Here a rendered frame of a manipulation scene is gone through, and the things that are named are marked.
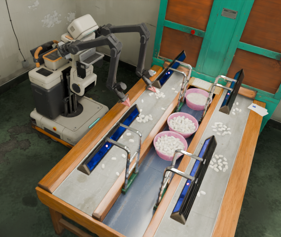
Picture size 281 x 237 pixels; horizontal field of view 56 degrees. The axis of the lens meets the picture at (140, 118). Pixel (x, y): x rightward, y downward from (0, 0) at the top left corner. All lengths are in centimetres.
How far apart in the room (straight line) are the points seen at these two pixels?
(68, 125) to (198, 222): 169
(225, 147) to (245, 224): 87
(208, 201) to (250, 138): 76
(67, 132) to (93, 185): 111
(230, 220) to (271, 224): 114
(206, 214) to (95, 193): 72
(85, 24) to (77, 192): 133
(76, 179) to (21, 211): 93
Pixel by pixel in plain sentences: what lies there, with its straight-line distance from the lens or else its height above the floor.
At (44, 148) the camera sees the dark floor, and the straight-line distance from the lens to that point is 308.
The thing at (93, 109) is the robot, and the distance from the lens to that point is 306.
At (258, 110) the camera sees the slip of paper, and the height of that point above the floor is 77.
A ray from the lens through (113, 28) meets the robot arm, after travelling 245.
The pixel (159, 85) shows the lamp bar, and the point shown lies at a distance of 212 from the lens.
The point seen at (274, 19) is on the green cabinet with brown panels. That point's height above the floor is 153.
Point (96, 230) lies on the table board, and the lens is 179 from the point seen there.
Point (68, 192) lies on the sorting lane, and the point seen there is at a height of 74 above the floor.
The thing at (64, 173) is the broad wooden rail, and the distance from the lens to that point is 188.
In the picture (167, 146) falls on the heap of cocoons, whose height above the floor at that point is 74.
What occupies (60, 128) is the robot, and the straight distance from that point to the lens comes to 287.
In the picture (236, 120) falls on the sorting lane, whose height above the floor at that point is 74.
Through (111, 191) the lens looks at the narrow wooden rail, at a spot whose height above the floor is 76.
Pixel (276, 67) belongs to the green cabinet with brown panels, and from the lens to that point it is 271.
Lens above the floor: 227
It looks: 42 degrees down
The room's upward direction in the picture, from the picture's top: 8 degrees clockwise
